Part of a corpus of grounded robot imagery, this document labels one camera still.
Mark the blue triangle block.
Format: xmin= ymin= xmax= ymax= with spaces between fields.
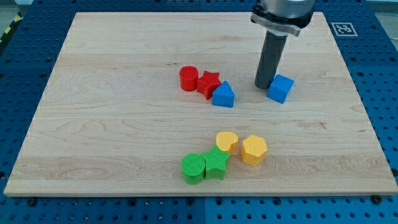
xmin=212 ymin=81 xmax=235 ymax=108

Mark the blue cube block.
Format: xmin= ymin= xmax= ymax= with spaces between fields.
xmin=267 ymin=74 xmax=295 ymax=104

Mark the red star block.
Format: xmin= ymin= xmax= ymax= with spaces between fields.
xmin=197 ymin=70 xmax=221 ymax=100

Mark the light wooden board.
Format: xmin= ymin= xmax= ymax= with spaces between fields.
xmin=4 ymin=12 xmax=397 ymax=197

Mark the red cylinder block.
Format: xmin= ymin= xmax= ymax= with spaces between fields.
xmin=179 ymin=65 xmax=198 ymax=91

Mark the yellow heart block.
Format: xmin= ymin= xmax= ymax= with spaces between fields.
xmin=216 ymin=131 xmax=239 ymax=154

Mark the green star block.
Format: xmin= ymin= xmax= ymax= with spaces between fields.
xmin=201 ymin=145 xmax=230 ymax=180

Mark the green cylinder block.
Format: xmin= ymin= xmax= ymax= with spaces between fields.
xmin=181 ymin=154 xmax=205 ymax=185

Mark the yellow hexagon block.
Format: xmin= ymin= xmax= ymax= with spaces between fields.
xmin=241 ymin=135 xmax=268 ymax=166

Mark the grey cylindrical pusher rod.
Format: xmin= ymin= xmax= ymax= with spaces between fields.
xmin=254 ymin=31 xmax=287 ymax=90

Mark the white fiducial marker tag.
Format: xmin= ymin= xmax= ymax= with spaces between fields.
xmin=331 ymin=22 xmax=358 ymax=37

